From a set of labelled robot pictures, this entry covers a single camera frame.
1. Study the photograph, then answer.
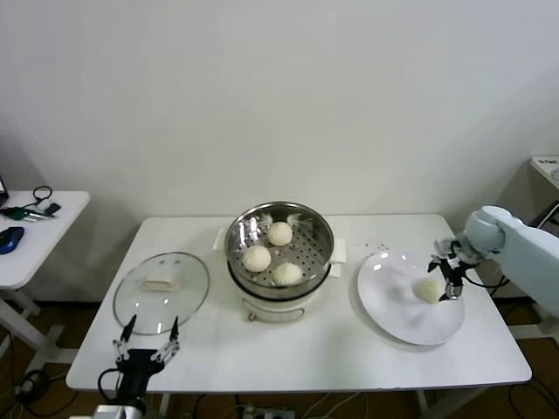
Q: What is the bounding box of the white floor plug bundle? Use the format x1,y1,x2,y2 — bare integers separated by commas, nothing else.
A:
15,368,50,402

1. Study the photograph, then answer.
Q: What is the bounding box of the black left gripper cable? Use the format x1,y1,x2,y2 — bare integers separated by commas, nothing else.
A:
98,368,123,399

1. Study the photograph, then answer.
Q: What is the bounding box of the white electric cooking pot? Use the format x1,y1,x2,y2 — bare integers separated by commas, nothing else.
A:
214,229,349,324

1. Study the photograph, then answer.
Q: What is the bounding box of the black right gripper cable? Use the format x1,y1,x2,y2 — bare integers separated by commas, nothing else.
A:
458,261,512,289

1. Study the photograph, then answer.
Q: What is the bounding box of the white steamed baozi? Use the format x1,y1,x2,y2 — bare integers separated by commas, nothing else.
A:
266,221,293,247
273,261,304,287
242,244,272,274
413,278,446,305

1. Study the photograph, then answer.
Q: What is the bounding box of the white stand base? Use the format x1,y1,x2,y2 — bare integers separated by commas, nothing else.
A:
508,305,559,342

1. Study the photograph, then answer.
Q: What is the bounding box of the white cabinet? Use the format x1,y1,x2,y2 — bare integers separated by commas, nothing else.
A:
513,155,559,228

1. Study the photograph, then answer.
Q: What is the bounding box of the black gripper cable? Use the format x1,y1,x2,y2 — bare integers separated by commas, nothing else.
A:
458,261,512,289
98,368,123,399

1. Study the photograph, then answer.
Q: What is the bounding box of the perforated stainless steel steamer basket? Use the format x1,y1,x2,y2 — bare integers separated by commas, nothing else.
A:
225,201,336,299

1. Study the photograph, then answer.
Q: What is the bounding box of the small white side table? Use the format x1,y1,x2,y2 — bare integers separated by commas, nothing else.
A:
0,189,92,367

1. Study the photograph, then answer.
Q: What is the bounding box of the large white round plate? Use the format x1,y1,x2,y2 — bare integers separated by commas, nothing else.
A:
357,250,466,347

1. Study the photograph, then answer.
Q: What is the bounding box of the round glass pot lid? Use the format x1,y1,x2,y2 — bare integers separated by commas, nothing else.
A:
113,251,210,336

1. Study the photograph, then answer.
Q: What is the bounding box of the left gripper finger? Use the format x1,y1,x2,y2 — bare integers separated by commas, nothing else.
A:
149,315,182,362
111,314,136,362

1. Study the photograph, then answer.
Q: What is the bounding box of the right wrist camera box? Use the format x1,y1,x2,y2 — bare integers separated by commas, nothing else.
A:
434,237,459,263

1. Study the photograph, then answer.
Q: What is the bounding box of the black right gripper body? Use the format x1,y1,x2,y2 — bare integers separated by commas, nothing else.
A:
438,257,465,287

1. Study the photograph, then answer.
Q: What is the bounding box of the grey power strip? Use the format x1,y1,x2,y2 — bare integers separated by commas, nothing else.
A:
243,405,296,419

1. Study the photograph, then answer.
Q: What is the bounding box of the blue computer mouse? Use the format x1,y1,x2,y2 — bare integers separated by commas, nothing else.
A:
0,225,26,254

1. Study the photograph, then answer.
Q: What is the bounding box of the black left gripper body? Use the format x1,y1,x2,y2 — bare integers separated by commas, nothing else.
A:
113,347,166,402

